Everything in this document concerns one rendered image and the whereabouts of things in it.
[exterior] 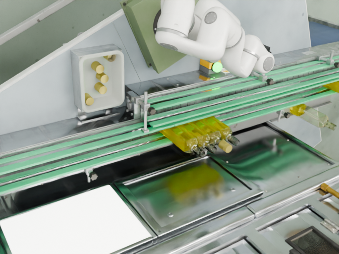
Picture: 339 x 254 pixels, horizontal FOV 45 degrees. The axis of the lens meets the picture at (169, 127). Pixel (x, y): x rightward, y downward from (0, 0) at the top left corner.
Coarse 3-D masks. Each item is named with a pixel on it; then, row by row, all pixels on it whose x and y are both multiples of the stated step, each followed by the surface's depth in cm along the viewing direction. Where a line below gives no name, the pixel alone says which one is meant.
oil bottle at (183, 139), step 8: (168, 128) 166; (176, 128) 165; (168, 136) 167; (176, 136) 162; (184, 136) 160; (192, 136) 160; (176, 144) 163; (184, 144) 158; (192, 144) 157; (192, 152) 159
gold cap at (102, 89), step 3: (96, 84) 159; (99, 84) 158; (102, 84) 159; (96, 87) 158; (99, 87) 157; (102, 87) 157; (105, 87) 157; (96, 90) 159; (99, 90) 156; (102, 90) 157; (105, 90) 158; (102, 93) 158
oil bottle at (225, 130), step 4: (212, 116) 176; (208, 120) 172; (212, 120) 172; (216, 120) 173; (212, 124) 170; (216, 124) 169; (220, 124) 170; (224, 124) 170; (216, 128) 168; (220, 128) 167; (224, 128) 167; (228, 128) 167; (220, 132) 166; (224, 132) 165; (228, 132) 166; (232, 132) 167; (224, 136) 165; (224, 140) 166
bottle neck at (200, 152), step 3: (192, 147) 157; (195, 147) 156; (198, 147) 156; (192, 150) 157; (195, 150) 155; (198, 150) 154; (201, 150) 154; (195, 153) 156; (198, 153) 154; (201, 153) 156; (204, 153) 155; (201, 156) 155
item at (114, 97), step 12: (84, 60) 153; (96, 60) 155; (120, 60) 154; (84, 72) 155; (108, 72) 160; (120, 72) 156; (84, 84) 157; (108, 84) 163; (120, 84) 159; (84, 96) 151; (96, 96) 162; (108, 96) 164; (120, 96) 161; (84, 108) 153; (96, 108) 156
